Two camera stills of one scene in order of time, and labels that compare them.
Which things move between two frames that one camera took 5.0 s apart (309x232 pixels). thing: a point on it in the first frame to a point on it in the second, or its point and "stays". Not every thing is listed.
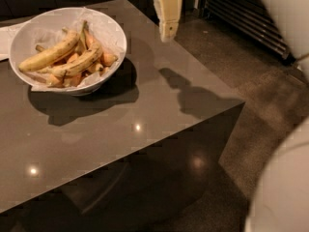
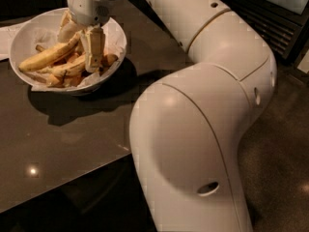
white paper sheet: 6,36 stays
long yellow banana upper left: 51,54 stays
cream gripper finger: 168,7 to 93,41
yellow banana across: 81,64 stays
